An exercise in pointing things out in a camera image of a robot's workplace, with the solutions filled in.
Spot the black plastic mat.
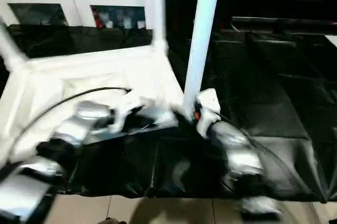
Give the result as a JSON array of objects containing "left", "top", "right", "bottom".
[{"left": 0, "top": 24, "right": 337, "bottom": 203}]

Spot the white flat board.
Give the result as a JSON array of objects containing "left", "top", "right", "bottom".
[{"left": 326, "top": 34, "right": 337, "bottom": 48}]

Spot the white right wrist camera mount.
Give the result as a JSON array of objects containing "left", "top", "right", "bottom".
[{"left": 196, "top": 88, "right": 222, "bottom": 137}]

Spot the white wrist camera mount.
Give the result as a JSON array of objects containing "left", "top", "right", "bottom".
[
  {"left": 196, "top": 88, "right": 222, "bottom": 137},
  {"left": 113, "top": 89, "right": 151, "bottom": 133}
]

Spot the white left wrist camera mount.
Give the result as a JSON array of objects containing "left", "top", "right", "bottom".
[{"left": 113, "top": 89, "right": 151, "bottom": 133}]

